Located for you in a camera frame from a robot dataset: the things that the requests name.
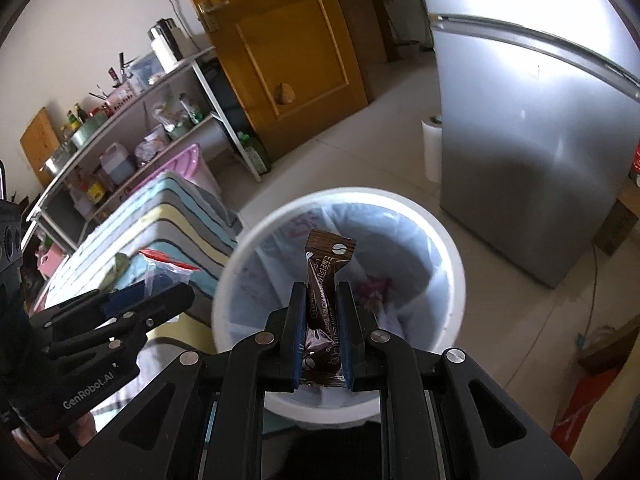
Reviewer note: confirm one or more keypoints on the pink storage box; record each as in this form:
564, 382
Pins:
52, 264

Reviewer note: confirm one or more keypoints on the pink plastic basket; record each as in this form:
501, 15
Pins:
192, 165

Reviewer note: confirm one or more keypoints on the clear oil jug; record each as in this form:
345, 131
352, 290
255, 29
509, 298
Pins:
117, 165

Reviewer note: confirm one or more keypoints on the small green bowl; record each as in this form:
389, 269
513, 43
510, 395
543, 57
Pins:
180, 131

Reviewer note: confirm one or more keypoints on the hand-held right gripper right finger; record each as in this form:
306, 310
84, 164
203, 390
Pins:
344, 335

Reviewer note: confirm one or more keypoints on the white paper towel roll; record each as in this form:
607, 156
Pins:
432, 150

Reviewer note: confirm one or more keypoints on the metal basin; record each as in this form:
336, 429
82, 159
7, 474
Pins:
60, 160

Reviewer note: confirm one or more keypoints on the brown cardboard box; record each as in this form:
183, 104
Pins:
607, 355
617, 220

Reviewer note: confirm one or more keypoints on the dark sauce bottle yellow label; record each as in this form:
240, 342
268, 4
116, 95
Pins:
95, 189

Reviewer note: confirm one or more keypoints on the striped blanket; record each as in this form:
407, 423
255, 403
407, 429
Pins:
165, 225

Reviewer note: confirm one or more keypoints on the clear plastic storage box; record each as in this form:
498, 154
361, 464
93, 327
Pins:
146, 70

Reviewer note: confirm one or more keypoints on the red packaging bag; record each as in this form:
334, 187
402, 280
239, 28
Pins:
590, 400

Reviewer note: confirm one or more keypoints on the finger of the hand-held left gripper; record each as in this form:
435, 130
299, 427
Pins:
160, 307
125, 297

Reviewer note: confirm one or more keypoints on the brown snack packet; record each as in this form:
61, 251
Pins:
325, 270

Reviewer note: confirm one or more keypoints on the wooden cutting board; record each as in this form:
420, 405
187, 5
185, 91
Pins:
40, 140

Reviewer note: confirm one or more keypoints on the translucent bin liner bag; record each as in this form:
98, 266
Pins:
415, 260

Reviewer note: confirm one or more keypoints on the small brown door ornament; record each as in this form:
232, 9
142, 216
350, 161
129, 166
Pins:
285, 94

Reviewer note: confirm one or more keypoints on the green basin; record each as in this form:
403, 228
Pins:
87, 132

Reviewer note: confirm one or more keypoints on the person's left hand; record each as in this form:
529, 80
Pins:
82, 435

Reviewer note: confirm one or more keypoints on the white trash bin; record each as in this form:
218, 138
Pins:
320, 412

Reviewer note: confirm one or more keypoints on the pink utensil box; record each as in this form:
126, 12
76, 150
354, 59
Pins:
122, 95

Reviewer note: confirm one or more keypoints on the tall metal shelf rack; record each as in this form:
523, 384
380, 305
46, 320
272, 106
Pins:
226, 121

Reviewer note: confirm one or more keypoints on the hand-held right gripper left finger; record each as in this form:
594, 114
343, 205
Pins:
299, 335

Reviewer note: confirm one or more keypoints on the white electric kettle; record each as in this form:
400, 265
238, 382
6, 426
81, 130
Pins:
165, 47

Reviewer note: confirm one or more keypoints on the green wrapper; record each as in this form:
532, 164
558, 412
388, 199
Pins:
121, 267

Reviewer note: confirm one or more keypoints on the clear red-rimmed zip bag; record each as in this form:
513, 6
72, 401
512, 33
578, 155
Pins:
170, 272

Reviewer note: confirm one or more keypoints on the pink wrapper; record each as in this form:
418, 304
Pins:
375, 292

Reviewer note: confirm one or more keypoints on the wooden door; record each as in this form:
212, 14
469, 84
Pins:
280, 35

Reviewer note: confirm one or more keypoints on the green plastic bottle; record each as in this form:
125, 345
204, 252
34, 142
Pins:
257, 157

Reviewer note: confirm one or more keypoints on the silver refrigerator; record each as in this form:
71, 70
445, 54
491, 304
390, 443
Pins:
525, 135

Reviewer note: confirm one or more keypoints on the white plastic bag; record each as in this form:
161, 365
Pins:
150, 147

